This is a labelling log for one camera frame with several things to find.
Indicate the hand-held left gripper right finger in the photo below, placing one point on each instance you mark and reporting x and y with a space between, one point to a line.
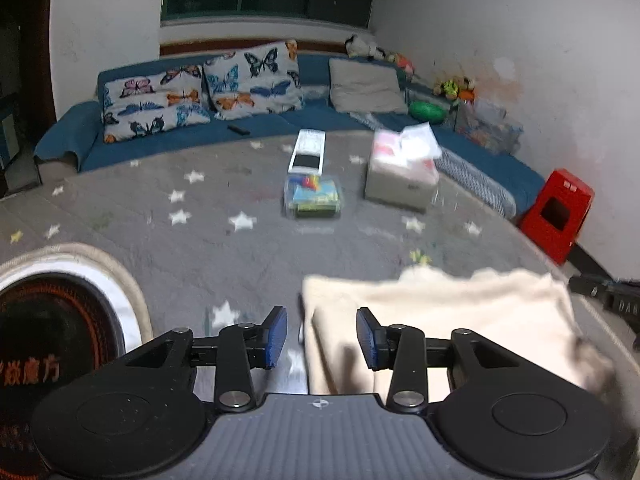
367 335

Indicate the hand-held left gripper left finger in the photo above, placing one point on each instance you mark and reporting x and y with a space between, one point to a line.
277 335

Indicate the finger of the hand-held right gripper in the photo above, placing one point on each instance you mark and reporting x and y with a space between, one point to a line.
587 287

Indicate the cream sweatshirt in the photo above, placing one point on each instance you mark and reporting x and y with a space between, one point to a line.
450 310

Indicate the yellow paper scrap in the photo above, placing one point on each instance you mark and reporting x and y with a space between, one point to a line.
420 258

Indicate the red plastic stool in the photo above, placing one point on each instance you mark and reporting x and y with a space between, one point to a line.
570 190

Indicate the clear box of colourful toys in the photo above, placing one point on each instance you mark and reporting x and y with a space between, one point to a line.
312 197

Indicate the grey tissue box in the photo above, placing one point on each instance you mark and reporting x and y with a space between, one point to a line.
395 185

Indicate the white remote control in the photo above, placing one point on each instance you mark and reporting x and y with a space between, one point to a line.
306 152

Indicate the clear plastic storage bin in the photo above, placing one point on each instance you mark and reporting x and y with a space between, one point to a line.
487 127

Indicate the black remote control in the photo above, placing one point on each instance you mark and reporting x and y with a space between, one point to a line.
239 130

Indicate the round black induction cooktop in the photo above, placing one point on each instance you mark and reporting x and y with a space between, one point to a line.
50 320

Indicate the green ball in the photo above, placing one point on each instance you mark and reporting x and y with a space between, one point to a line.
425 111

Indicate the brown bear plush toy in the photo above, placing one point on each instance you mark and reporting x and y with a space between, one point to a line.
452 87

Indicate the plain grey cushion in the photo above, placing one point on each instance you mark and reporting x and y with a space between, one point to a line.
365 85

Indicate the square butterfly print cushion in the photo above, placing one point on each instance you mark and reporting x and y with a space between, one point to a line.
250 80

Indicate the wide butterfly print cushion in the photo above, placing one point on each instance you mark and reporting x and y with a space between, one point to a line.
150 105

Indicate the pink plush toy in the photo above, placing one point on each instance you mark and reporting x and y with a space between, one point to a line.
402 62

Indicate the black and white plush toy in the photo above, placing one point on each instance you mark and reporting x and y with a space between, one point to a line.
357 46

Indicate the blue sofa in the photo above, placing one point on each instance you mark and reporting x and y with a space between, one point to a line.
65 130

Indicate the dark wooden door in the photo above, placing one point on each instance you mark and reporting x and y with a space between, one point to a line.
30 60

